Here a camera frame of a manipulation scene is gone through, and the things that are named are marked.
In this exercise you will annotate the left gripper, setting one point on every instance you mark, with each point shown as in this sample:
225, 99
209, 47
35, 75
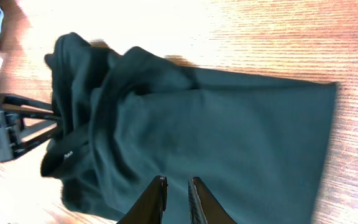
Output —
14, 145

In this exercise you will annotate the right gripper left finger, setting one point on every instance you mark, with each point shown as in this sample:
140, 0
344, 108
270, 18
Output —
150, 206

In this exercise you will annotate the black t-shirt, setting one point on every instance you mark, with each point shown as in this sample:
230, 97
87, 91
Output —
258, 143

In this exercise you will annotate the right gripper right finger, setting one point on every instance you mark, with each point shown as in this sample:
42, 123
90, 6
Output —
204, 207

